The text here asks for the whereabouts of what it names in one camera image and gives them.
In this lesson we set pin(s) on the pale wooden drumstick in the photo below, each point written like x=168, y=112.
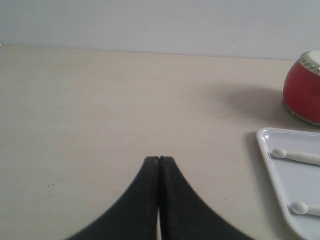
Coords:
x=312, y=159
x=301, y=208

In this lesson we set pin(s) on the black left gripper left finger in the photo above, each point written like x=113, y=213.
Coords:
x=134, y=215

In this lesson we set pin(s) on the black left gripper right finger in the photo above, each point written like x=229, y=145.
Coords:
x=183, y=214

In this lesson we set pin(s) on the white rectangular plastic tray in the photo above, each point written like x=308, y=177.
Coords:
x=293, y=181

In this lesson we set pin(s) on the small red drum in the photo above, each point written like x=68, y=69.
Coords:
x=301, y=89

